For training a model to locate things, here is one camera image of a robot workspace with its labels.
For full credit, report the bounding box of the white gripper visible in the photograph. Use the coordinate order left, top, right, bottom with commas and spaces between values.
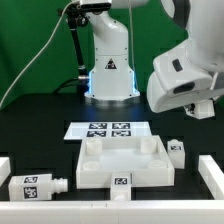
147, 46, 221, 113

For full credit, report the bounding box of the white square tabletop part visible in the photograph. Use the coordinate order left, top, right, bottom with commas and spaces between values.
76, 135, 175, 189

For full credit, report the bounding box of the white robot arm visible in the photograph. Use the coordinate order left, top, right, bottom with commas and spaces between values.
85, 0, 224, 119

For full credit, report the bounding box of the white left fence block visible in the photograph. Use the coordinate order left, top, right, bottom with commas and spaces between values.
0, 157, 11, 187

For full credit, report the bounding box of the white right fence wall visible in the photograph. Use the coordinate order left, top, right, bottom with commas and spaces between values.
198, 155, 224, 200

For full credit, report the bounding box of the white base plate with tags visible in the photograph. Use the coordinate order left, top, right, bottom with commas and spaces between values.
64, 121, 151, 140

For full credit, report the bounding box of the black camera on mount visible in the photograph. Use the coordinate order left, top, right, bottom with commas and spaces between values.
80, 0, 112, 11

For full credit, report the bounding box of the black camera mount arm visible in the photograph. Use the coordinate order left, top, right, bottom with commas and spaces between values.
57, 3, 88, 81

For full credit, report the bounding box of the grey cable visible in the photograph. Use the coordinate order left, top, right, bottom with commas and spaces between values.
0, 0, 81, 110

